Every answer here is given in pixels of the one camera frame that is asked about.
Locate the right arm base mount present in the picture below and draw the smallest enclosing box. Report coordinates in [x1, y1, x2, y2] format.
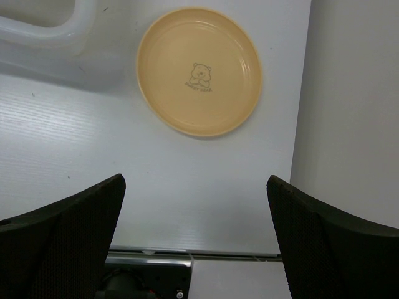
[95, 250, 194, 298]

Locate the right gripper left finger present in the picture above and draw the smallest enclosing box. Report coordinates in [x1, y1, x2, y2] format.
[1, 174, 126, 298]

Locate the clear plastic bin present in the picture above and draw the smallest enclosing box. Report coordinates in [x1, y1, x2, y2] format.
[1, 1, 97, 57]

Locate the beige bear plate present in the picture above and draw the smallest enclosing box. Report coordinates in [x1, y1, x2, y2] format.
[136, 7, 263, 137]

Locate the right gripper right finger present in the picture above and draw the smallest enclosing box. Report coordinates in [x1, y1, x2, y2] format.
[266, 176, 398, 298]

